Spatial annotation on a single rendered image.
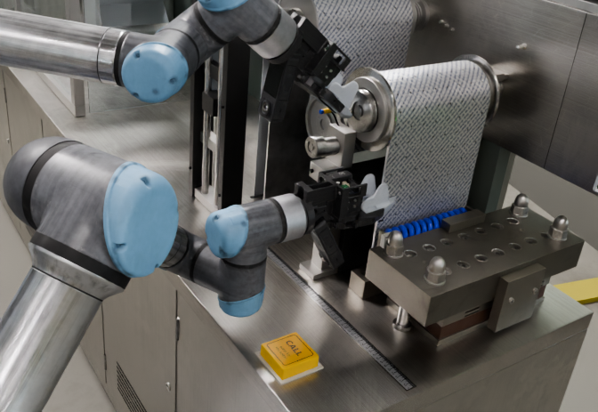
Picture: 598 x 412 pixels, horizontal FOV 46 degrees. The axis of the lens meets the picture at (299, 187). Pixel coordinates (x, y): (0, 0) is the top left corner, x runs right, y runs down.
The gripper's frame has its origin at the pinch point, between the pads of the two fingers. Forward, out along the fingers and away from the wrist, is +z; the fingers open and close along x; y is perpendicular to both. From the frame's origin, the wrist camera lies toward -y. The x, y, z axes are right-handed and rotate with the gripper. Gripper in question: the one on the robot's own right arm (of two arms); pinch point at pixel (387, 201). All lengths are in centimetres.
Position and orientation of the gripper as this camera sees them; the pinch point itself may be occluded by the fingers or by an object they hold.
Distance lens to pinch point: 127.5
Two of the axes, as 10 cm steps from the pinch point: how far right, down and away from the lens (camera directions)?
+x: -5.5, -4.3, 7.2
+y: 0.9, -8.8, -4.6
